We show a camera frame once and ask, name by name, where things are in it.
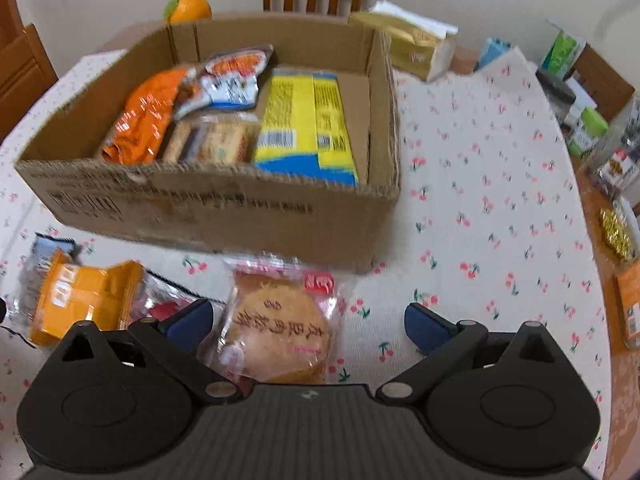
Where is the black red snack packet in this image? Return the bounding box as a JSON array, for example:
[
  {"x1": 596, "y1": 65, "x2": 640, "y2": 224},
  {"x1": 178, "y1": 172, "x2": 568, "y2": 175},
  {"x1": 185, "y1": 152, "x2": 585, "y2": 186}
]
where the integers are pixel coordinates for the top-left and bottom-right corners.
[{"x1": 130, "y1": 270, "x2": 226, "y2": 352}]

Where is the round cake clear packet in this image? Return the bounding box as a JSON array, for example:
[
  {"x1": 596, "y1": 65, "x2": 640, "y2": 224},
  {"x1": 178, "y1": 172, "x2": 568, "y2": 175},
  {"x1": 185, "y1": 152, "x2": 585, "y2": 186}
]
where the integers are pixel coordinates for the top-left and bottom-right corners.
[{"x1": 196, "y1": 255, "x2": 354, "y2": 385}]

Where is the orange square snack packet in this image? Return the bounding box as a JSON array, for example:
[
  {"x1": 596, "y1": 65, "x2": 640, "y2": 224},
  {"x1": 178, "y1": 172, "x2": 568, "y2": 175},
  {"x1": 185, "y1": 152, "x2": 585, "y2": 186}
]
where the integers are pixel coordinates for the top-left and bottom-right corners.
[{"x1": 29, "y1": 250, "x2": 144, "y2": 346}]

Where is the grey dark snack packet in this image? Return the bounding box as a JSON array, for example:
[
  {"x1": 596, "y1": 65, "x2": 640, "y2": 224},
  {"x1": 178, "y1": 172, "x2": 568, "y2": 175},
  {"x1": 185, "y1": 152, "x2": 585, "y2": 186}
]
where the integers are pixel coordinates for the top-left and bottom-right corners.
[{"x1": 10, "y1": 233, "x2": 76, "y2": 327}]

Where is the orange foil snack bag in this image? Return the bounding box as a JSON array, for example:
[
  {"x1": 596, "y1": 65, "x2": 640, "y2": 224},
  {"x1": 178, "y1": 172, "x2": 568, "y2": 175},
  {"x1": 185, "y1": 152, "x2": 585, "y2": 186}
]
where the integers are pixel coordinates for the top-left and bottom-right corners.
[{"x1": 102, "y1": 66, "x2": 190, "y2": 166}]

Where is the yellow blue biscuit pack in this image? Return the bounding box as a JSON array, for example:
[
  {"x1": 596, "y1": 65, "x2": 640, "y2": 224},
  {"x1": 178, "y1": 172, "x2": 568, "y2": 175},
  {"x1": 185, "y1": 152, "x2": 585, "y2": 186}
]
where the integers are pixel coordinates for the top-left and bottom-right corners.
[{"x1": 253, "y1": 68, "x2": 359, "y2": 186}]

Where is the white blue fish snack bag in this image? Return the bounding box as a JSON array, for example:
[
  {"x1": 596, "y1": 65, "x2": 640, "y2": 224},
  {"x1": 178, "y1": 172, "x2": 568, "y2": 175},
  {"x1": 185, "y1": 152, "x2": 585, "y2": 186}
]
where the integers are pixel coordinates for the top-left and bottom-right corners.
[{"x1": 172, "y1": 44, "x2": 273, "y2": 122}]

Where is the cherry print tablecloth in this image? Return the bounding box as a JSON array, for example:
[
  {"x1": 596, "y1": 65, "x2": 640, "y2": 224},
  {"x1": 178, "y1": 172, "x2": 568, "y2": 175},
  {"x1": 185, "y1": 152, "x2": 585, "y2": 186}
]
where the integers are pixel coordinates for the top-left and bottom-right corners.
[{"x1": 1, "y1": 51, "x2": 612, "y2": 479}]

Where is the gold ornament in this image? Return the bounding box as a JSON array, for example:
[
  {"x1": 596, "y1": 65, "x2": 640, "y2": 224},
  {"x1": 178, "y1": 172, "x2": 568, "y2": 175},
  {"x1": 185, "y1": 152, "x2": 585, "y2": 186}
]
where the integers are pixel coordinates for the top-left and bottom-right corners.
[{"x1": 599, "y1": 208, "x2": 634, "y2": 262}]

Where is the open cardboard box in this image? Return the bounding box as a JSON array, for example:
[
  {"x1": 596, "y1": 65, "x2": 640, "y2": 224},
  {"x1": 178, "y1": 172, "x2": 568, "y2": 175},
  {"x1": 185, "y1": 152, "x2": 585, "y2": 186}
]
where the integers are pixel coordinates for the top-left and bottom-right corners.
[{"x1": 14, "y1": 12, "x2": 400, "y2": 272}]

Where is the glass jar with pens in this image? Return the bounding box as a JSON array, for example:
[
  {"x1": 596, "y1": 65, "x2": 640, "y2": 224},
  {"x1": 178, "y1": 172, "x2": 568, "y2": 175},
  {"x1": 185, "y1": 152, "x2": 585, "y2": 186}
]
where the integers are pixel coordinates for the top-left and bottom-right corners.
[{"x1": 588, "y1": 94, "x2": 639, "y2": 198}]

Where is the green lid bottle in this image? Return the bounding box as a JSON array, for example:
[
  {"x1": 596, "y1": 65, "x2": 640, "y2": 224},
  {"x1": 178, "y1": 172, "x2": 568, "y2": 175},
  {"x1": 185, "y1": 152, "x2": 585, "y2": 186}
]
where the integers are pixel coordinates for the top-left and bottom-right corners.
[{"x1": 567, "y1": 107, "x2": 608, "y2": 158}]

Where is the black lid glass jar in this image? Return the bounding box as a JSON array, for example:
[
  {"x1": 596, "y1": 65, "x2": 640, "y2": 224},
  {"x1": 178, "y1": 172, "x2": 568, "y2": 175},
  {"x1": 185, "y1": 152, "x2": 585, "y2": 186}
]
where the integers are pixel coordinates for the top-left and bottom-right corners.
[{"x1": 536, "y1": 68, "x2": 576, "y2": 125}]

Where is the gold tissue pack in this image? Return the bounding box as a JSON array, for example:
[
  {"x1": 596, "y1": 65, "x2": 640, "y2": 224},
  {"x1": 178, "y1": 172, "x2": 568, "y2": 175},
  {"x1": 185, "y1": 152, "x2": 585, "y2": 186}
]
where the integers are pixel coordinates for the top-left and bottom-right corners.
[{"x1": 348, "y1": 0, "x2": 459, "y2": 81}]

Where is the right wooden chair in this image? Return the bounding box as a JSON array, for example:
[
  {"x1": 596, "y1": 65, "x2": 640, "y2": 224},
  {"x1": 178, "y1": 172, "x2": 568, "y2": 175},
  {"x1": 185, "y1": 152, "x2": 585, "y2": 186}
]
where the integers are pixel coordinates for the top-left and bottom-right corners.
[{"x1": 570, "y1": 44, "x2": 634, "y2": 122}]

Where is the light blue box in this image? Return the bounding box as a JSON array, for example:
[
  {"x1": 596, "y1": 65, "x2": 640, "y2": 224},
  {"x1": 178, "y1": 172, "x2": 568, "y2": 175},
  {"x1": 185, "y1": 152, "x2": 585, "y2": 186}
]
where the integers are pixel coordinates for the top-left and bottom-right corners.
[{"x1": 475, "y1": 37, "x2": 512, "y2": 70}]

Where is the left wooden chair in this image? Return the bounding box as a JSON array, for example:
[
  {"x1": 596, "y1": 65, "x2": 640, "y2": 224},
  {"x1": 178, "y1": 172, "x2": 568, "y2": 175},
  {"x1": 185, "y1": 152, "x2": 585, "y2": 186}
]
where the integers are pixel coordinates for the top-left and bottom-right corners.
[{"x1": 0, "y1": 24, "x2": 58, "y2": 142}]

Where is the green white carton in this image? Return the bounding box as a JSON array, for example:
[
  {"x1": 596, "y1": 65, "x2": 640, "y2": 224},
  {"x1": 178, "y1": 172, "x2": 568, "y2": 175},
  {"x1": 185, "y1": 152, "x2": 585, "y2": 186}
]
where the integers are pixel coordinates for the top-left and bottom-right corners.
[{"x1": 539, "y1": 18, "x2": 587, "y2": 79}]

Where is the orange fruit with leaf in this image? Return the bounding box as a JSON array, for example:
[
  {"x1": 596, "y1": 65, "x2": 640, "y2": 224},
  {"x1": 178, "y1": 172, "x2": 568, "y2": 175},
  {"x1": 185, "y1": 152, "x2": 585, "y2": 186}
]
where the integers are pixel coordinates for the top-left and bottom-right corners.
[{"x1": 163, "y1": 0, "x2": 213, "y2": 24}]

